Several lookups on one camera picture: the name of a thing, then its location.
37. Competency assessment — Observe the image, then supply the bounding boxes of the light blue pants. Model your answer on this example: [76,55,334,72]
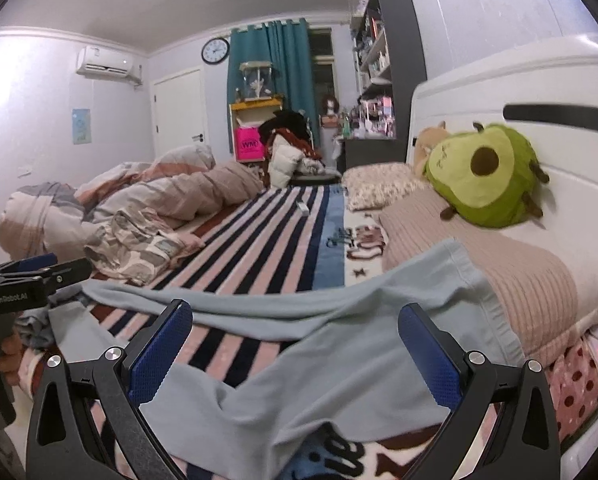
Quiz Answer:
[16,237,528,480]

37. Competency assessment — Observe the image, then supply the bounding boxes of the person's left hand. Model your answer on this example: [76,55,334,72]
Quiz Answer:
[0,333,23,387]

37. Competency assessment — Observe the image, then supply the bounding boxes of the polka dot bed sheet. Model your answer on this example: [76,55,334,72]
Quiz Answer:
[546,325,598,442]

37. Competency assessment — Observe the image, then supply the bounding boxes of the pink ribbed pillow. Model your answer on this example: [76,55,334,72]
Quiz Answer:
[378,188,598,364]

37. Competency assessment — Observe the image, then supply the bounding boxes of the grey cream patterned cloth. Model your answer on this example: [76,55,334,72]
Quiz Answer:
[84,207,205,286]

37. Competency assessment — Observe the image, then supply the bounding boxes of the rumpled beige pink duvet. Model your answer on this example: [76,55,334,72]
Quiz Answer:
[0,143,263,261]

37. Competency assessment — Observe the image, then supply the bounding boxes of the green avocado plush toy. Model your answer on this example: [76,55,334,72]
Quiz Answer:
[423,122,550,229]

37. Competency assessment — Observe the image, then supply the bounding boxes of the white air conditioner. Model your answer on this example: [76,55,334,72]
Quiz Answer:
[75,46,142,84]

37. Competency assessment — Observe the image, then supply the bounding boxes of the white door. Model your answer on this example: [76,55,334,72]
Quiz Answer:
[151,67,207,156]

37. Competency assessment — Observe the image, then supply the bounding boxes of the floral patterned pillow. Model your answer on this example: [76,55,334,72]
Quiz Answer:
[341,162,428,211]

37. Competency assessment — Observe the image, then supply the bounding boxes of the striped pink navy blanket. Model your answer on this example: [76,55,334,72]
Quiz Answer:
[18,182,506,480]

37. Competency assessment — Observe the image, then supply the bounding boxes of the magenta shopping bag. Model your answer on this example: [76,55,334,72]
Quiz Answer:
[234,127,265,162]

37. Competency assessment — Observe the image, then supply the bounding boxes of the tan plush toy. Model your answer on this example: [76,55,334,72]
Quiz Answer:
[413,120,450,178]

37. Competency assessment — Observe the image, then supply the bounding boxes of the yellow shelf unit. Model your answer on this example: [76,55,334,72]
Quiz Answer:
[229,96,283,161]

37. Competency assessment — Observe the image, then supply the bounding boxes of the pile of clothes on chair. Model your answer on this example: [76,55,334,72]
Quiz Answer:
[258,110,341,190]

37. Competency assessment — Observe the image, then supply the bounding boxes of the white bed headboard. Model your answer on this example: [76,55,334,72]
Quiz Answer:
[409,34,598,263]

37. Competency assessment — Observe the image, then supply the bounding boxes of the dark tall bookshelf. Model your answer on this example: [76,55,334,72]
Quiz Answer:
[340,0,427,169]

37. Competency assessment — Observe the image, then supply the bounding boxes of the teal curtain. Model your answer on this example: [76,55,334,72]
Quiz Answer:
[226,18,317,160]

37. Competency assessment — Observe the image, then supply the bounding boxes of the blue wall poster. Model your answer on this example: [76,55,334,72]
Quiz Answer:
[71,108,92,145]

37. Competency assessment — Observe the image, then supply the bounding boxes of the round wall clock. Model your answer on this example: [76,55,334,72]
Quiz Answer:
[201,37,229,65]

